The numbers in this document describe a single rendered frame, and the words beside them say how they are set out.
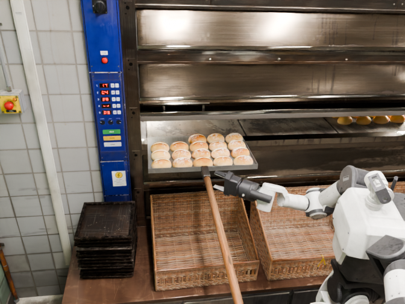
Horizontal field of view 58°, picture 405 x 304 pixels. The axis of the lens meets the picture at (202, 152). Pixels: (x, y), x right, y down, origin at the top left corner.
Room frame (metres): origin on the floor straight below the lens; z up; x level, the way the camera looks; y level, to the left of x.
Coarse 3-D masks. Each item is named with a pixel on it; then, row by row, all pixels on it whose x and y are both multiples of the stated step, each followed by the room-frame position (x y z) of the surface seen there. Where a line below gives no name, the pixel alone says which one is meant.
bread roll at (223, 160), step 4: (220, 156) 1.57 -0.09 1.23; (224, 156) 1.57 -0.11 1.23; (228, 156) 1.59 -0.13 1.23; (216, 160) 1.56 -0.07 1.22; (220, 160) 1.55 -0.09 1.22; (224, 160) 1.55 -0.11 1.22; (228, 160) 1.56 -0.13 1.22; (232, 160) 1.58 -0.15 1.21; (216, 164) 1.55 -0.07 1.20; (220, 164) 1.54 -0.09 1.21; (224, 164) 1.54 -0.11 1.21; (228, 164) 1.55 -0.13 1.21
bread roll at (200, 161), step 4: (200, 156) 1.56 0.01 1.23; (204, 156) 1.56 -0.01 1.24; (196, 160) 1.54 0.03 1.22; (200, 160) 1.54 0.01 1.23; (204, 160) 1.54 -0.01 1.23; (208, 160) 1.54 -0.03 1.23; (196, 164) 1.53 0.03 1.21; (200, 164) 1.53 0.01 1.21; (204, 164) 1.53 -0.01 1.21; (208, 164) 1.53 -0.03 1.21; (212, 164) 1.55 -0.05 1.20
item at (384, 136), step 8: (248, 136) 1.90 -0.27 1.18; (256, 136) 1.90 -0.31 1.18; (264, 136) 1.91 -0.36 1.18; (272, 136) 1.91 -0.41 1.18; (280, 136) 1.92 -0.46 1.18; (288, 136) 1.92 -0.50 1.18; (296, 136) 1.93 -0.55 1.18; (304, 136) 1.94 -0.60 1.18; (312, 136) 1.94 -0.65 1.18; (320, 136) 1.95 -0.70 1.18; (328, 136) 1.95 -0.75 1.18; (336, 136) 1.96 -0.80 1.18; (344, 136) 1.96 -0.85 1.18; (352, 136) 1.97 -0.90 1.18; (360, 136) 1.97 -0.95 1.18; (368, 136) 1.98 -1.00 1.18; (376, 136) 1.99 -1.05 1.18; (384, 136) 1.99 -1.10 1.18; (392, 136) 2.00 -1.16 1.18; (400, 136) 2.01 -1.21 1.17; (144, 144) 1.75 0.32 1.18; (248, 144) 1.85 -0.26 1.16; (256, 144) 1.86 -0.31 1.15; (264, 144) 1.87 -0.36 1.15; (272, 144) 1.87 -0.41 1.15; (280, 144) 1.88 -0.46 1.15; (288, 144) 1.89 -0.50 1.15; (296, 144) 1.90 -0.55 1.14; (304, 144) 1.91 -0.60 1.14
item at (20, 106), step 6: (0, 90) 1.61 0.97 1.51; (6, 90) 1.61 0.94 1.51; (12, 90) 1.62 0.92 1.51; (18, 90) 1.62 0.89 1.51; (0, 96) 1.56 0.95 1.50; (6, 96) 1.57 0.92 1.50; (12, 96) 1.57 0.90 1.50; (18, 96) 1.58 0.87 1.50; (0, 102) 1.56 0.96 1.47; (12, 102) 1.57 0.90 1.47; (18, 102) 1.58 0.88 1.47; (24, 102) 1.63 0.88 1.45; (0, 108) 1.56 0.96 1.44; (18, 108) 1.58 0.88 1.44; (24, 108) 1.61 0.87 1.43
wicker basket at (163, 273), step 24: (192, 192) 1.76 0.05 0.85; (216, 192) 1.79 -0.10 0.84; (168, 216) 1.70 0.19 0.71; (192, 216) 1.72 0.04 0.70; (240, 216) 1.72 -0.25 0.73; (168, 240) 1.62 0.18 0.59; (192, 240) 1.63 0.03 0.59; (216, 240) 1.64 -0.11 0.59; (240, 240) 1.66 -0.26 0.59; (168, 264) 1.43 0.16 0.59; (192, 264) 1.45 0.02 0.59; (216, 264) 1.32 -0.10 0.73; (240, 264) 1.34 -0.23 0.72; (168, 288) 1.27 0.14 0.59
